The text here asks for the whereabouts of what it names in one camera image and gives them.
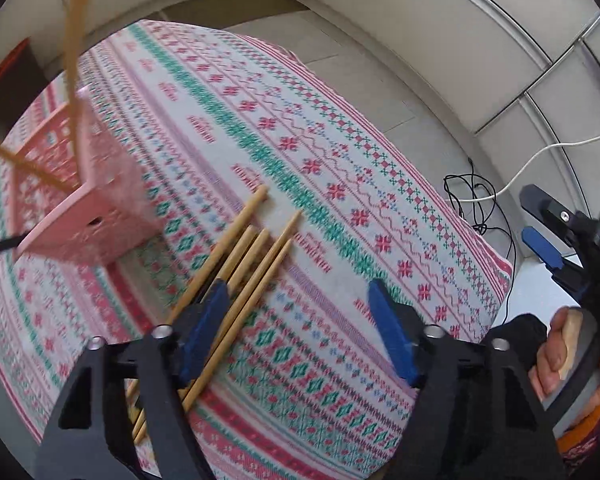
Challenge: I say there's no patterned red green tablecloth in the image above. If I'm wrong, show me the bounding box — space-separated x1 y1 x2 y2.
0 21 512 479

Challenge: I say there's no pink plastic lattice basket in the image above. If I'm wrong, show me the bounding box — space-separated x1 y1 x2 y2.
8 88 163 266

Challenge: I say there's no person's right hand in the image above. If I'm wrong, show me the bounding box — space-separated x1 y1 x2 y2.
529 307 600 416

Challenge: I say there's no black cable on floor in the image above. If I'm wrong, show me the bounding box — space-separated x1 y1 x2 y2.
442 156 517 266

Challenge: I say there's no black chopstick gold band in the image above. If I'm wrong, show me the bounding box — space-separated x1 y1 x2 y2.
0 232 28 252

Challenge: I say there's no orange patterned sleeve forearm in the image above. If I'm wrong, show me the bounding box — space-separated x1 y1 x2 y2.
557 405 600 476

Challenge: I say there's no dark bin red liner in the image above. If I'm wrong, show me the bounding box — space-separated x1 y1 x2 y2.
0 38 47 138

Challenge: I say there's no white cable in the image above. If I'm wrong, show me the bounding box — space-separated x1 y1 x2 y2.
454 120 600 204

